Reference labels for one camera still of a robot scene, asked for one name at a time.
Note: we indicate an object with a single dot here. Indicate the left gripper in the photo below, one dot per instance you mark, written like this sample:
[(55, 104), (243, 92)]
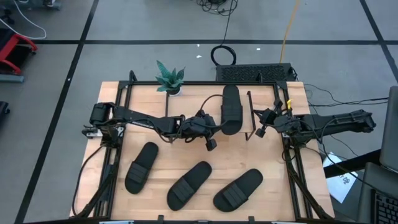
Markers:
[(199, 127)]

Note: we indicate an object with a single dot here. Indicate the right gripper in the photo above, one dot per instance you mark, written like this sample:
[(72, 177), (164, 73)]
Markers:
[(280, 123)]

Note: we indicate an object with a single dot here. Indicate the black slide sandal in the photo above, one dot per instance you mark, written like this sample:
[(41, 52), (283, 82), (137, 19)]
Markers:
[(186, 189), (231, 109), (140, 174), (236, 193)]

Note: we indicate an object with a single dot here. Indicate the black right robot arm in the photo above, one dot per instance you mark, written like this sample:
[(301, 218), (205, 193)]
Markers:
[(342, 121)]

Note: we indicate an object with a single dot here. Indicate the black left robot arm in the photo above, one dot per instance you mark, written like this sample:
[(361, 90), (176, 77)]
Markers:
[(146, 122)]

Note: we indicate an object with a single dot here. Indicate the wooden shelf with metal legs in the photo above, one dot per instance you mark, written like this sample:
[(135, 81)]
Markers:
[(186, 104)]

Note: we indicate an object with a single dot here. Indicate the yellow tag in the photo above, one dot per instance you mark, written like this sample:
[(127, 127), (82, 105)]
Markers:
[(289, 104)]

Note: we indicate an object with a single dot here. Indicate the black keyboard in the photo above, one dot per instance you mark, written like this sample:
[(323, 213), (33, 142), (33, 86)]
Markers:
[(248, 73)]

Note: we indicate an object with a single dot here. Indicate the green potted plant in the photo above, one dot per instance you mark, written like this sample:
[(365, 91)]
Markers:
[(170, 79)]

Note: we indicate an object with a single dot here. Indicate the black table clamp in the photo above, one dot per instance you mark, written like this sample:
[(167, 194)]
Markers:
[(251, 219), (160, 218)]

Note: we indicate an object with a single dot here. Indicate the black beam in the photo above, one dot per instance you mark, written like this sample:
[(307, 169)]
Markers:
[(351, 165)]

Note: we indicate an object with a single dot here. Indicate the white paper sheet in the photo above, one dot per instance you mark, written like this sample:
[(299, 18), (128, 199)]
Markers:
[(342, 186)]

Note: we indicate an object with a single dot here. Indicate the grey monitor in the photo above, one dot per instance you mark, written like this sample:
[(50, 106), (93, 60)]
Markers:
[(390, 130)]

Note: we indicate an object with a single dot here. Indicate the grey flat plate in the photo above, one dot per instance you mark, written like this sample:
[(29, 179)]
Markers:
[(12, 78)]

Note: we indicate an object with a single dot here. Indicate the red metal cart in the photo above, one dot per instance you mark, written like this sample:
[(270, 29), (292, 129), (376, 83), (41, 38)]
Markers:
[(23, 42)]

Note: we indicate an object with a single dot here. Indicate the black caster wheel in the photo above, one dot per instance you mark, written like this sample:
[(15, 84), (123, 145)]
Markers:
[(3, 107)]

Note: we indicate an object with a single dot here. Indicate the black metal rig frame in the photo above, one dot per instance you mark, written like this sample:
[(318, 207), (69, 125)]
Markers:
[(202, 83)]

